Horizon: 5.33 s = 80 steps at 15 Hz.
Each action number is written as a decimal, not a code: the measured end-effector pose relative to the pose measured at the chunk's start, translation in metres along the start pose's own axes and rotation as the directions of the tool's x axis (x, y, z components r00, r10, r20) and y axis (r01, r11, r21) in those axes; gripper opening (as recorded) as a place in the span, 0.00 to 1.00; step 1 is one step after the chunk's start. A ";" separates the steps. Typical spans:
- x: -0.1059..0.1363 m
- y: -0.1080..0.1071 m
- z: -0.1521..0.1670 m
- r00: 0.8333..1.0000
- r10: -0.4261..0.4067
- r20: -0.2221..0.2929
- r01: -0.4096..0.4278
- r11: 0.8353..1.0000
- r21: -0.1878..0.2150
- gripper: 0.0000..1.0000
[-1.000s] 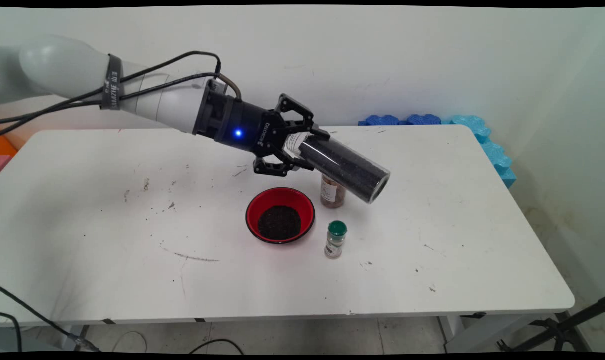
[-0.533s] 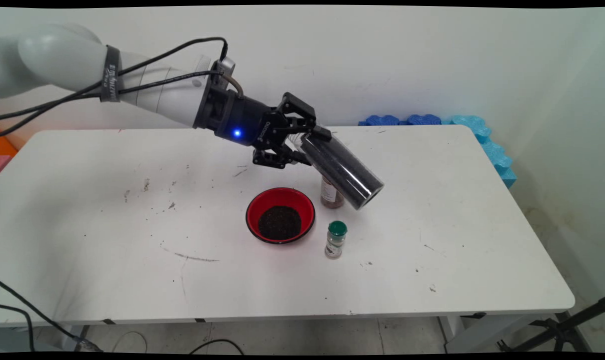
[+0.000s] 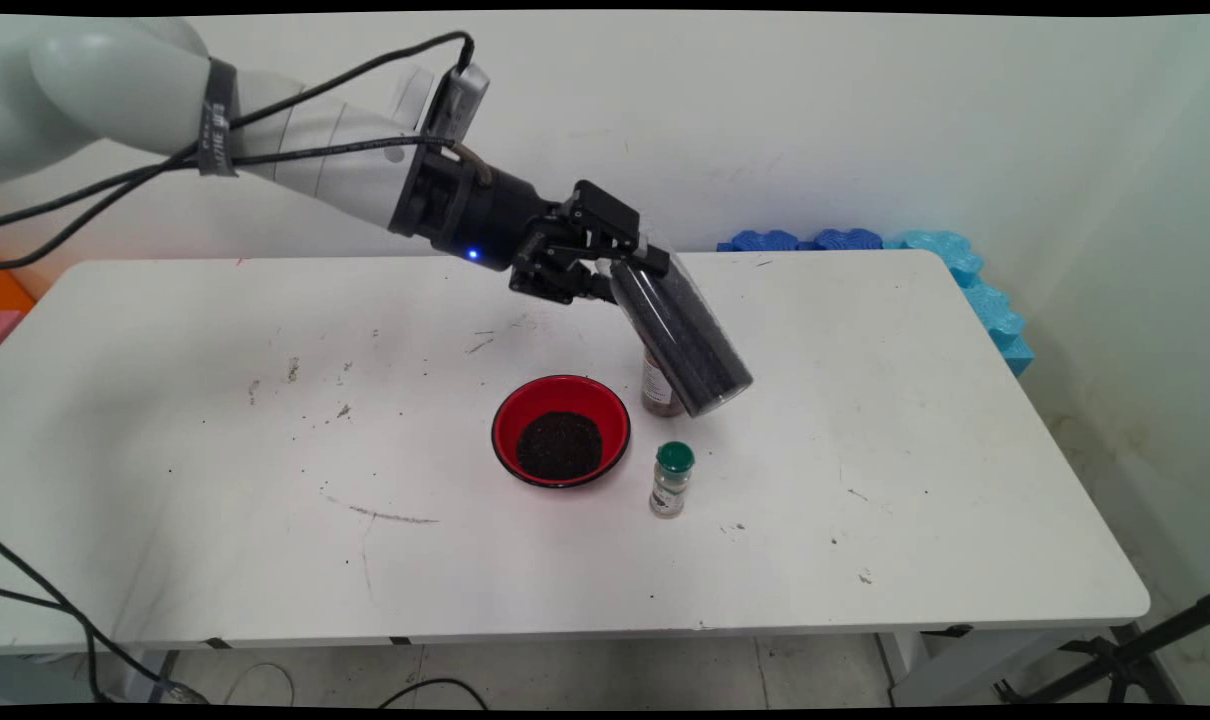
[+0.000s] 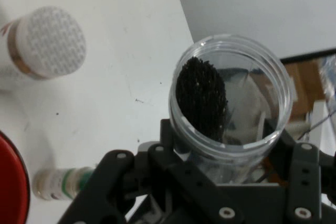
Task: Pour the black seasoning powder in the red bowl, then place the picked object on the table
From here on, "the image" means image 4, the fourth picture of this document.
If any red bowl with black rim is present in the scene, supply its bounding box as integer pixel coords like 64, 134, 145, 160
0, 129, 30, 224

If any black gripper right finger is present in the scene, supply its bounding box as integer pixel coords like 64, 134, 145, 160
272, 129, 336, 224

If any brown cardboard box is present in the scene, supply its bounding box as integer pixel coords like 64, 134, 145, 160
284, 60, 328, 120

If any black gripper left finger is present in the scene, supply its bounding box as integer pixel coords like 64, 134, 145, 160
56, 119, 245, 224

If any white-lidded jar of brown snacks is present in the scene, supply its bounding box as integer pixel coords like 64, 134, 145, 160
0, 5, 87, 94

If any clear jar of black seeds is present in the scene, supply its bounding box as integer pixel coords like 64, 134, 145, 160
167, 34, 294, 185

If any green-capped spice bottle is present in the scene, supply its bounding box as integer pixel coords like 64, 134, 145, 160
33, 166, 94, 201

